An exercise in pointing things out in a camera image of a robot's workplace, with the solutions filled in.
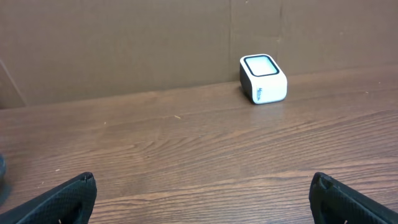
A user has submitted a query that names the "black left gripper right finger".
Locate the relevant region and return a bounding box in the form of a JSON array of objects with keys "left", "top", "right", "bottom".
[{"left": 308, "top": 172, "right": 397, "bottom": 224}]

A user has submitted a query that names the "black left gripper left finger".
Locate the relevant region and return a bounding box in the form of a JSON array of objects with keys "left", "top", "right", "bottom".
[{"left": 1, "top": 172, "right": 97, "bottom": 224}]

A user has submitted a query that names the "white barcode scanner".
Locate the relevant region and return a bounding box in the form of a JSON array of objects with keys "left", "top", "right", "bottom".
[{"left": 239, "top": 54, "right": 288, "bottom": 105}]

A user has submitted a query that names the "grey plastic basket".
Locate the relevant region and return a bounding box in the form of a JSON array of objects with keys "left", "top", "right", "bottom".
[{"left": 0, "top": 154, "right": 6, "bottom": 179}]

